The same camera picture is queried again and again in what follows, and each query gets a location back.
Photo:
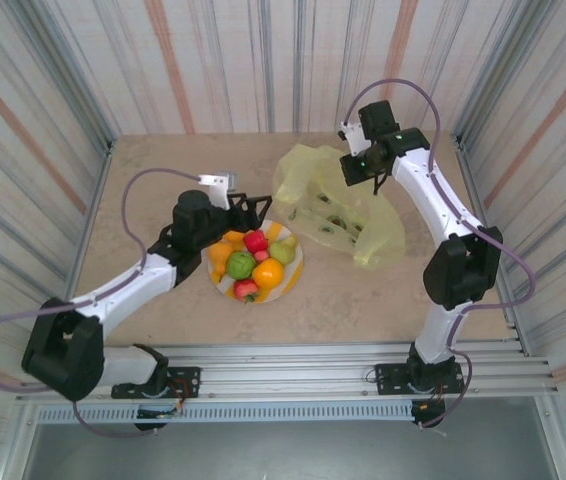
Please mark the red strawberry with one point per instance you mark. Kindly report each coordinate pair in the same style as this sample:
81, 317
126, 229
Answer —
245, 289

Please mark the yellow striped white plate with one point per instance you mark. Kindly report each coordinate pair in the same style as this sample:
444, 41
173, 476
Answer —
288, 287

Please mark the orange yellow gourd fruit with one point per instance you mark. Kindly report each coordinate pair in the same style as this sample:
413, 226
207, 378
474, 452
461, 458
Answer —
220, 255

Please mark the red apple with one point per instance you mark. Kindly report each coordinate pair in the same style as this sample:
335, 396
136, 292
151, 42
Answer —
255, 241

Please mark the round orange fruit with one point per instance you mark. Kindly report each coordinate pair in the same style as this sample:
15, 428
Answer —
268, 272

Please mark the aluminium mounting rail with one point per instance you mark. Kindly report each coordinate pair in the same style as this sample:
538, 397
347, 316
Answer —
288, 367

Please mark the green custard apple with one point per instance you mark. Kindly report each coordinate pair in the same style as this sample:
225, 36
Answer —
240, 265

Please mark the green pear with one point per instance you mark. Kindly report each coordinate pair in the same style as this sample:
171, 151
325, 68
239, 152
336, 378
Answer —
283, 252

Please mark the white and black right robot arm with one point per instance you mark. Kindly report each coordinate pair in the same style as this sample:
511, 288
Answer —
433, 195

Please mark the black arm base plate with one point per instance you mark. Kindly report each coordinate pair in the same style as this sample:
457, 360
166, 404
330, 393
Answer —
188, 381
388, 377

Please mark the yellow printed plastic bag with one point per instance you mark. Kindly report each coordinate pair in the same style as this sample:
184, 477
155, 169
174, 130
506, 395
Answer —
308, 170

